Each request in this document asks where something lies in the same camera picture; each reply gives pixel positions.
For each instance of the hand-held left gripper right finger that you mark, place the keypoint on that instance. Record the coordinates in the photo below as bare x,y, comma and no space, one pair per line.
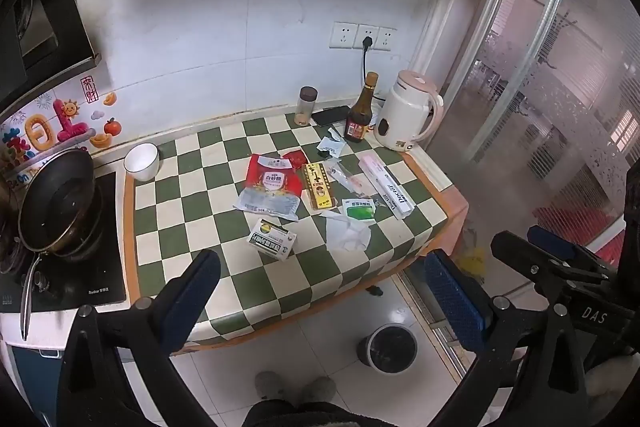
457,302

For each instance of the clear plastic wrapper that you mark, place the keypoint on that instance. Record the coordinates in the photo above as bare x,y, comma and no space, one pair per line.
347,179

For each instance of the blue white wrapper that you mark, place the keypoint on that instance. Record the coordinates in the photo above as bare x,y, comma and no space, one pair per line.
331,144

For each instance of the person's right grey slipper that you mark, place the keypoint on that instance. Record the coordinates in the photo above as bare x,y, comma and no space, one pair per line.
318,389

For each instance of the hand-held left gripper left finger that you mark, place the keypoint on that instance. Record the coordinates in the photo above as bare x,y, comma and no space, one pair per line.
192,302

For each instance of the blue cabinet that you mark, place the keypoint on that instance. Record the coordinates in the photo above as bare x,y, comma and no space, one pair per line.
35,382

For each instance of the long white toothpaste box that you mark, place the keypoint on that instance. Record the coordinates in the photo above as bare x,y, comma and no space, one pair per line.
387,187

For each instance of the black frying pan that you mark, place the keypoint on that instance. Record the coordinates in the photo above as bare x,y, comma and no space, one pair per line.
57,202

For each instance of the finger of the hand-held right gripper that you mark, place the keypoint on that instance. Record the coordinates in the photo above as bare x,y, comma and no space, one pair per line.
550,241
535,259

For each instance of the white tissue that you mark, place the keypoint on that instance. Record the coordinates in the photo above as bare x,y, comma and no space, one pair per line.
347,234

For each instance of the dark rag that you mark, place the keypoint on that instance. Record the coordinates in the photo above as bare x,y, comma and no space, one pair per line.
374,291

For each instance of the dark sauce bottle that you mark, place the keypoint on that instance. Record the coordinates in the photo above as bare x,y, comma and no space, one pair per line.
359,119

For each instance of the glass sliding door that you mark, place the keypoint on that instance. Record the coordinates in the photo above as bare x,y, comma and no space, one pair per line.
525,107

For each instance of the person's right forearm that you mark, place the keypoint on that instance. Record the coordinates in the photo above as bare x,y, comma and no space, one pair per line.
615,377

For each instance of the person's grey slipper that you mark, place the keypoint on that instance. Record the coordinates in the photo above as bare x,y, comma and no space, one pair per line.
274,386
318,389

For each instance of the white pink electric kettle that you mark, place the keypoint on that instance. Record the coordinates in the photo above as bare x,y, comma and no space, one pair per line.
402,117

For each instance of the white wall socket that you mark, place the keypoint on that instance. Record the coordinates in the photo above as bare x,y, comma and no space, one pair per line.
385,40
361,32
343,35

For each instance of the yellow object behind glass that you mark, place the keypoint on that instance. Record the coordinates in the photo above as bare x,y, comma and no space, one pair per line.
472,263

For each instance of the black wok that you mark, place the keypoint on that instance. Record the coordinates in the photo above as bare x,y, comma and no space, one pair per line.
92,237

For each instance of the black induction cooktop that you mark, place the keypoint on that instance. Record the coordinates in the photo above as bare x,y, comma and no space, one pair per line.
100,277

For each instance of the red object behind glass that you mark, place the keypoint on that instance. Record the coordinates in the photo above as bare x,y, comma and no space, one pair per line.
565,217

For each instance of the white round trash bin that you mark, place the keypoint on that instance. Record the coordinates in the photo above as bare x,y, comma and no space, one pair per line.
387,349

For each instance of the green white checkered tablecloth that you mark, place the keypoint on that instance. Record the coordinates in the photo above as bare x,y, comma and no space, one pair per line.
200,187

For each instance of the clear spice jar brown lid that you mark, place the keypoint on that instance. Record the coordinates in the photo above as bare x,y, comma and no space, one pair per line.
306,107

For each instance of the red white snack bag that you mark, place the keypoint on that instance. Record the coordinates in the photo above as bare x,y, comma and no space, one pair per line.
270,187

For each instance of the white bowl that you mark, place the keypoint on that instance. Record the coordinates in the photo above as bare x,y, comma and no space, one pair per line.
141,161

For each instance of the black range hood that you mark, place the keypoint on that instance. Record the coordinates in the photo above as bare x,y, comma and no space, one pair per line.
45,22

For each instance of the green white packet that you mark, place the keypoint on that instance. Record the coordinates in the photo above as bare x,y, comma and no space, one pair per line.
357,209

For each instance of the red packet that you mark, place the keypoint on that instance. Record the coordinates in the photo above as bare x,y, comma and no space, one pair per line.
296,158

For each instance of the black phone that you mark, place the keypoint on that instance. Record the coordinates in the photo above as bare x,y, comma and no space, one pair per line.
331,115

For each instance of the colourful festive wall stickers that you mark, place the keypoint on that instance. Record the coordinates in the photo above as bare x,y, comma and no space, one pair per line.
42,127

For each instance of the white green medicine box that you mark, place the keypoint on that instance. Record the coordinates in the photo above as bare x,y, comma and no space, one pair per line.
272,241

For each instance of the person's left grey slipper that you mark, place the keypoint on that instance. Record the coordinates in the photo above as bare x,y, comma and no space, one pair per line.
274,386

